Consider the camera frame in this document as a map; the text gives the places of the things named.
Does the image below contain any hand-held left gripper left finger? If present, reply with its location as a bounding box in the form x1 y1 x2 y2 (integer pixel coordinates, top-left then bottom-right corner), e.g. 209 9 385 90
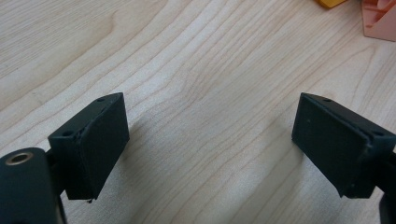
46 91 131 202

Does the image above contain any orange toy brick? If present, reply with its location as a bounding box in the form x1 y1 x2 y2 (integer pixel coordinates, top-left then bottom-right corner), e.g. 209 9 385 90
314 0 347 9

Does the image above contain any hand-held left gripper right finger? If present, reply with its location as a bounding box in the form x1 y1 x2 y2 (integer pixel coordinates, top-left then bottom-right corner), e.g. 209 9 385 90
291 91 396 200

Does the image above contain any small pink toy brick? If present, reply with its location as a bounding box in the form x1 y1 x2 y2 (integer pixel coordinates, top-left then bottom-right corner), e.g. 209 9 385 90
361 0 396 43

